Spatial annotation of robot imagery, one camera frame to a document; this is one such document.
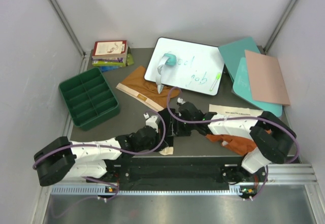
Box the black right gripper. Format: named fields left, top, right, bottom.
left=168, top=113, right=197, bottom=137

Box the black ribbed underwear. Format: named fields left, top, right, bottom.
left=164, top=127, right=175, bottom=147

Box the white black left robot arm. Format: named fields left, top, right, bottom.
left=33, top=109, right=171, bottom=186

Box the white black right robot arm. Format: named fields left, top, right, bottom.
left=170, top=101, right=297, bottom=181

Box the mustard brown underwear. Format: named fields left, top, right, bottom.
left=116, top=66, right=171, bottom=112

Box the orange underwear white waistband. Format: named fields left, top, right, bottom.
left=206, top=104, right=263, bottom=156

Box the white dry-erase board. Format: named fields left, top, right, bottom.
left=144, top=37, right=224, bottom=95

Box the green whiteboard marker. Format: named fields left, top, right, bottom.
left=209, top=73, right=221, bottom=91

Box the green divided plastic tray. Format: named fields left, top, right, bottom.
left=58, top=68, right=120, bottom=131

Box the blue cover book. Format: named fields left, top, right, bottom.
left=100, top=66, right=122, bottom=72

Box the red cover book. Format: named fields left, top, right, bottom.
left=92, top=40, right=128, bottom=59

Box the dark teal folding board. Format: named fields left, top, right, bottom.
left=218, top=37, right=260, bottom=81

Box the pink folding board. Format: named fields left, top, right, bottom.
left=245, top=50, right=290, bottom=106

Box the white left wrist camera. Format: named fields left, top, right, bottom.
left=144, top=113, right=160, bottom=130

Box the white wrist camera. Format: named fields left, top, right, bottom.
left=177, top=98, right=185, bottom=106
left=144, top=113, right=160, bottom=130

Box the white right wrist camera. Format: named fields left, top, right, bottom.
left=177, top=98, right=185, bottom=106

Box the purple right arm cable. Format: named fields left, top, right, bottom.
left=166, top=86, right=300, bottom=202

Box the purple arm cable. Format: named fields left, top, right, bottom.
left=32, top=111, right=168, bottom=209
left=166, top=86, right=300, bottom=202

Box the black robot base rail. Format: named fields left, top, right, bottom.
left=100, top=156, right=266, bottom=191

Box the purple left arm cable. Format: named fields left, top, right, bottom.
left=32, top=111, right=168, bottom=209

